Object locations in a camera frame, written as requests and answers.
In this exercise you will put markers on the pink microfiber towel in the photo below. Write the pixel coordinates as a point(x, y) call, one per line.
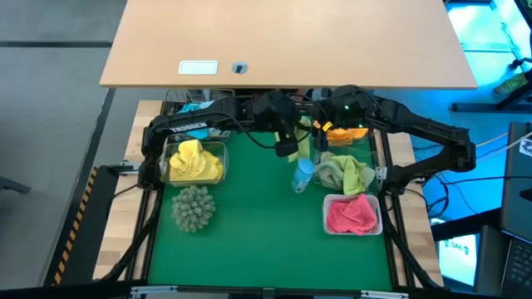
point(351, 216)

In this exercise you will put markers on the white power strip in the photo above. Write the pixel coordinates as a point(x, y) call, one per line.
point(126, 168)

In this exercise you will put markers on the black floor stand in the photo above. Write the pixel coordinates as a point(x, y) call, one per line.
point(478, 107)

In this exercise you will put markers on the orange microfiber towel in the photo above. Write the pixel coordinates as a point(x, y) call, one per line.
point(349, 135)

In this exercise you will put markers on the lime green microfiber towel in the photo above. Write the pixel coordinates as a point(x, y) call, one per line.
point(357, 178)
point(305, 145)

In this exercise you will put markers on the black yellow hazard strip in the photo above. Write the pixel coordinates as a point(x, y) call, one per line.
point(79, 232)

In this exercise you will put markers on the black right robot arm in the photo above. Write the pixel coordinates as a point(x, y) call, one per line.
point(415, 122)

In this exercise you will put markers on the potted green succulent plant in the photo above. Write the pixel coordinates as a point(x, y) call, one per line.
point(193, 209)

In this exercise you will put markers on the light wooden desk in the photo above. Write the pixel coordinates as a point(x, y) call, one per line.
point(291, 37)

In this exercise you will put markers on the black table frame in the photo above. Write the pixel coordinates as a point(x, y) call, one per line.
point(232, 292)

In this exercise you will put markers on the black laptop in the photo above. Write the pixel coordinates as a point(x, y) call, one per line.
point(517, 199)

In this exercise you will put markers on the teal blue microfiber towel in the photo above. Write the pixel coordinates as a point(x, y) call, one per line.
point(195, 107)

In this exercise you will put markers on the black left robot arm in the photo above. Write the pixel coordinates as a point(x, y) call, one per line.
point(195, 124)

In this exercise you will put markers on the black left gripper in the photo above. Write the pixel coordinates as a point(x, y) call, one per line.
point(274, 110)

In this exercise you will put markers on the pale yellow fluffy towel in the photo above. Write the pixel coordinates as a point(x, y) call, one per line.
point(208, 168)

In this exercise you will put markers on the white plastic bin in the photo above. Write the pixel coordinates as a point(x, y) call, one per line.
point(374, 198)

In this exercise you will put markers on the dark chair leg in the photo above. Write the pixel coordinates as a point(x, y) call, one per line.
point(12, 184)

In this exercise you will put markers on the light blue spray bottle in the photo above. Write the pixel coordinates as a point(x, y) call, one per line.
point(302, 174)

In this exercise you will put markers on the clear plastic bin with label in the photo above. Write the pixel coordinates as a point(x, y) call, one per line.
point(166, 174)

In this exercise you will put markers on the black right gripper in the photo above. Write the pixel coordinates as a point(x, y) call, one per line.
point(345, 108)

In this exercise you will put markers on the small round blue object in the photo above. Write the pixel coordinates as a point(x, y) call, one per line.
point(239, 67)

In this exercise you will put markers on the yellow waffle microfiber towel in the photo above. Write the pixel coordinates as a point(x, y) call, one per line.
point(187, 151)

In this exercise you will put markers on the sage green hemmed towel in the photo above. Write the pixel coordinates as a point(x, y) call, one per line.
point(328, 174)

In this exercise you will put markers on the green table mat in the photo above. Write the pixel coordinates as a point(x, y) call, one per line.
point(266, 241)

